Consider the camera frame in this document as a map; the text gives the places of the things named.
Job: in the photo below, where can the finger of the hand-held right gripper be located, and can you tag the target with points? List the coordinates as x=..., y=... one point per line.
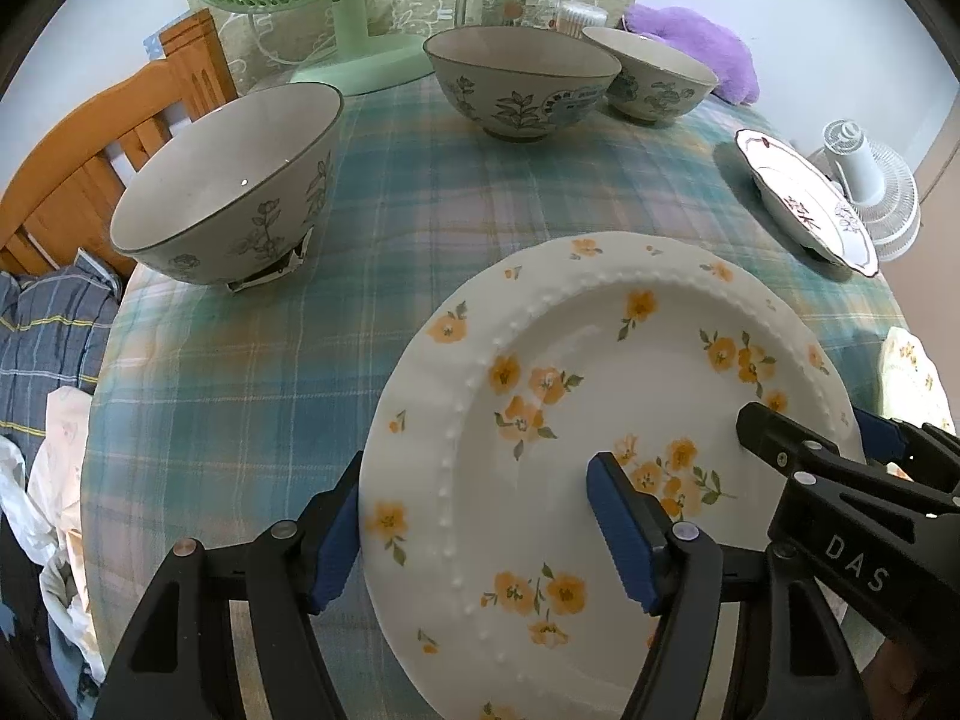
x=889, y=435
x=825, y=487

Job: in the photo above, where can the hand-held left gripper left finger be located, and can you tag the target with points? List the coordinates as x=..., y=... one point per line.
x=334, y=540

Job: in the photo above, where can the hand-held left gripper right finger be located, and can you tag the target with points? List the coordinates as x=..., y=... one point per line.
x=622, y=525

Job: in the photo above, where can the small yellow floral plate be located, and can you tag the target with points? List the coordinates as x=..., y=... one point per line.
x=911, y=367

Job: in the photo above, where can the large yellow floral plate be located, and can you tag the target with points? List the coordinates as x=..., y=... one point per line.
x=600, y=360

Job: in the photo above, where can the dark floral scalloped plate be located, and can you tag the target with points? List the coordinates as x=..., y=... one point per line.
x=787, y=176

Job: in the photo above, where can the large grey floral bowl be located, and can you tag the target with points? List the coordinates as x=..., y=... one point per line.
x=225, y=165

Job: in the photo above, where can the small blue floral bowl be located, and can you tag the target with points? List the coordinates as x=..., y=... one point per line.
x=660, y=64

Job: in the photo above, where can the blue label floral bowl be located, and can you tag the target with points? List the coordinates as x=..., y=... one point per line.
x=517, y=60

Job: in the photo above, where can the white standing fan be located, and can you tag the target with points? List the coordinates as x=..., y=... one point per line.
x=885, y=195

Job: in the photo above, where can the cream crumpled cloth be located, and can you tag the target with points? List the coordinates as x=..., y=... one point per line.
x=67, y=480

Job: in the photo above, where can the dark clothes pile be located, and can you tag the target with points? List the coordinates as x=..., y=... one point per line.
x=22, y=600

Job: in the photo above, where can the purple plush toy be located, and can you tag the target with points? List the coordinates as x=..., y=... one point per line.
x=697, y=37

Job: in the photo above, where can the green desk fan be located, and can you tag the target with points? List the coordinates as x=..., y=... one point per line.
x=352, y=30

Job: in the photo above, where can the cotton swab container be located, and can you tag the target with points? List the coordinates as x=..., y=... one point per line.
x=581, y=15

